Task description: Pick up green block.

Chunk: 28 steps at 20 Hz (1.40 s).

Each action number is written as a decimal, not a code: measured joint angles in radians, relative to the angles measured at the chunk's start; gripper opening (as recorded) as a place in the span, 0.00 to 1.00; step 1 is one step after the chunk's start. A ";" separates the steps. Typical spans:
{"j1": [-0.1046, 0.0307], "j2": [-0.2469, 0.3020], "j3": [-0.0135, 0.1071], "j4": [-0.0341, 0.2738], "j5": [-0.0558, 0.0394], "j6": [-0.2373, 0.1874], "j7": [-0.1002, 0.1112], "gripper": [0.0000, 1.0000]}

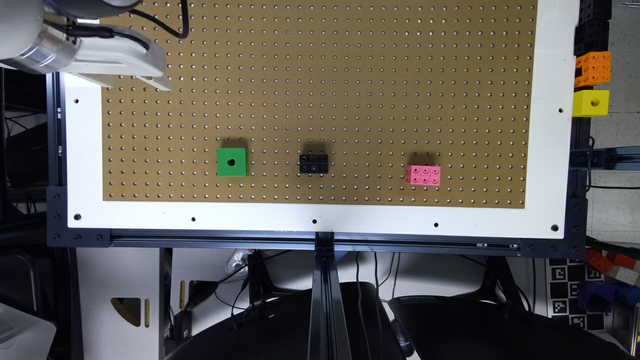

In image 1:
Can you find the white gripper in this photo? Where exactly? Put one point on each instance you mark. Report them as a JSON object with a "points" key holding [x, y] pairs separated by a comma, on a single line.
{"points": [[110, 50]]}

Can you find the green block with hole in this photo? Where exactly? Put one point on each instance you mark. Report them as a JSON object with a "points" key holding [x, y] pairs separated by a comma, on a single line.
{"points": [[231, 162]]}

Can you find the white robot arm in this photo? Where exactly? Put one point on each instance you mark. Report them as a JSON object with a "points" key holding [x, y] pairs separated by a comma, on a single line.
{"points": [[42, 37]]}

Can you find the black studded block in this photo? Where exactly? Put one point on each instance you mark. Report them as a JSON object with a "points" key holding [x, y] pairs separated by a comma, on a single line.
{"points": [[313, 163]]}

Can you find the pink studded block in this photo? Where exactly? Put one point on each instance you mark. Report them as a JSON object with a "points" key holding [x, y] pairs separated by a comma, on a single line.
{"points": [[423, 175]]}

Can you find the yellow block with hole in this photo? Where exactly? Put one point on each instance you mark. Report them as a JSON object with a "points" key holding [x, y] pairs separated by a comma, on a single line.
{"points": [[591, 103]]}

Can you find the orange studded block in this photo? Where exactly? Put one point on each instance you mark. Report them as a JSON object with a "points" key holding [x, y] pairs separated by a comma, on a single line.
{"points": [[593, 68]]}

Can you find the blue purple block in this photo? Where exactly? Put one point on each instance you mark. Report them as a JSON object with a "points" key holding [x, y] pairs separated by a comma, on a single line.
{"points": [[600, 297]]}

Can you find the white cabinet with cutouts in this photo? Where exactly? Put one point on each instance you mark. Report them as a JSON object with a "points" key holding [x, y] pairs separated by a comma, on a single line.
{"points": [[121, 299]]}

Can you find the brown pegboard panel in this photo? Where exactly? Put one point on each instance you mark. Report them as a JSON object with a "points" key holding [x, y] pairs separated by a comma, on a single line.
{"points": [[375, 85]]}

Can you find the black office chair left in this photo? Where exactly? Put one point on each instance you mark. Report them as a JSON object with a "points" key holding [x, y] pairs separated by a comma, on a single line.
{"points": [[280, 330]]}

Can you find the black office chair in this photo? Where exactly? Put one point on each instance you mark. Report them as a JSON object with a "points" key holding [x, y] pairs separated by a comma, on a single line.
{"points": [[451, 328], [280, 330]]}

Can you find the black office chair right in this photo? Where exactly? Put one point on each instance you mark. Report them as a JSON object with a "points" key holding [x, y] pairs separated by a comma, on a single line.
{"points": [[451, 328]]}

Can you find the black stacked blocks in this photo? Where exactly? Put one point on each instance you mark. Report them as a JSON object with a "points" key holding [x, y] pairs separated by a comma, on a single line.
{"points": [[592, 31]]}

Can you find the black white marker board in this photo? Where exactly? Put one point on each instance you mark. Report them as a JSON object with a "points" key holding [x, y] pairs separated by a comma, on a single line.
{"points": [[563, 280]]}

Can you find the red orange blocks pile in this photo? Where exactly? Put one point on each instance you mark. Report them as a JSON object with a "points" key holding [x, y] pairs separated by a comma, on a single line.
{"points": [[619, 267]]}

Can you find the white board frame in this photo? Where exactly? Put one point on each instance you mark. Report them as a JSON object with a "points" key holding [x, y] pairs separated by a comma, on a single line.
{"points": [[385, 117]]}

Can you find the dark aluminium table frame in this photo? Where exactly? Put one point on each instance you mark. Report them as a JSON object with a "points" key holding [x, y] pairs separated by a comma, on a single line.
{"points": [[325, 280]]}

